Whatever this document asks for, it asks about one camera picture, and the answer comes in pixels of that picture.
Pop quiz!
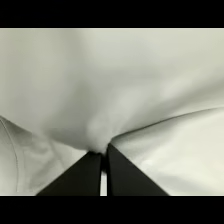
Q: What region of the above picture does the white shirt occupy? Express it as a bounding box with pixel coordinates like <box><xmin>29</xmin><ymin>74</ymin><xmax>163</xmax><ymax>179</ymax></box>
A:
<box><xmin>0</xmin><ymin>28</ymin><xmax>224</xmax><ymax>197</ymax></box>

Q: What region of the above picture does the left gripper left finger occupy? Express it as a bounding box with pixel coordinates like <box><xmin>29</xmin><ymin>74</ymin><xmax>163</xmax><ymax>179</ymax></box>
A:
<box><xmin>35</xmin><ymin>150</ymin><xmax>102</xmax><ymax>197</ymax></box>

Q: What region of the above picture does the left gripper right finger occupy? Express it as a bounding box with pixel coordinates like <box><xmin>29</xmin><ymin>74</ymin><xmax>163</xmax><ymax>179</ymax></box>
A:
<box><xmin>106</xmin><ymin>143</ymin><xmax>170</xmax><ymax>197</ymax></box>

